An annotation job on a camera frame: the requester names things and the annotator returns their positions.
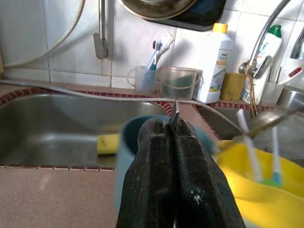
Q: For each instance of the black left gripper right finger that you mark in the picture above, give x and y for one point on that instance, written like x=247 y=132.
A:
x=199 y=185

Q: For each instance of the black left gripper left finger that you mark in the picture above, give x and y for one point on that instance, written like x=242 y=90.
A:
x=149 y=180

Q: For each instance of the blue mug with white rabbit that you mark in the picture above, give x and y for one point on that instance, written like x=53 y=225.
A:
x=128 y=161

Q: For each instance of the steel spoon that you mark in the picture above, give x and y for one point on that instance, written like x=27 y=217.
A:
x=268 y=124
x=175 y=111

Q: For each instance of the yellow plastic bowl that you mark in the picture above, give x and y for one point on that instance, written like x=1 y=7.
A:
x=273 y=206

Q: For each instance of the thin yellow sponge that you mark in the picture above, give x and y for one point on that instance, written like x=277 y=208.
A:
x=108 y=145

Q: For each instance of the clear plastic toothbrush cup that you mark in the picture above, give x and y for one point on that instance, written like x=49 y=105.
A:
x=145 y=82

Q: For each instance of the steel sink basin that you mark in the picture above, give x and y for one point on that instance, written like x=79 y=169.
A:
x=289 y=137
x=59 y=118

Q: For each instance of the green scouring pad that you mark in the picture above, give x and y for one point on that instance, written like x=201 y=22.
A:
x=180 y=82

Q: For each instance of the thick yellow sponge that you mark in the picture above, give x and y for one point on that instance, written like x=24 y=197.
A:
x=234 y=85

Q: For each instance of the white bottle yellow cap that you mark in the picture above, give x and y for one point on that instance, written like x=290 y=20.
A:
x=213 y=71

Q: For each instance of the clear plastic utensil holder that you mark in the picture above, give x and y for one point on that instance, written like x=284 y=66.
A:
x=273 y=92

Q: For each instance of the blue toothbrush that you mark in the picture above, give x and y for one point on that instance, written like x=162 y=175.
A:
x=152 y=59

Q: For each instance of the steel pot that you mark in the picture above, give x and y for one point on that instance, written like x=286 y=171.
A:
x=293 y=99

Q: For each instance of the white toothbrush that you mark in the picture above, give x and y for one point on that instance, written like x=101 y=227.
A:
x=166 y=44

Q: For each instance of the white bottle green cap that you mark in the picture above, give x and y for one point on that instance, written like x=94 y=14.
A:
x=272 y=45

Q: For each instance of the curved chrome faucet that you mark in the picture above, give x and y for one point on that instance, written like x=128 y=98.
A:
x=263 y=33

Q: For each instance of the chrome filter tap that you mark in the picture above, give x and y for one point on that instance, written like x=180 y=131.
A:
x=298 y=47

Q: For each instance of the hanging steel wok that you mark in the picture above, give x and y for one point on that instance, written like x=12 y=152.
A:
x=154 y=9

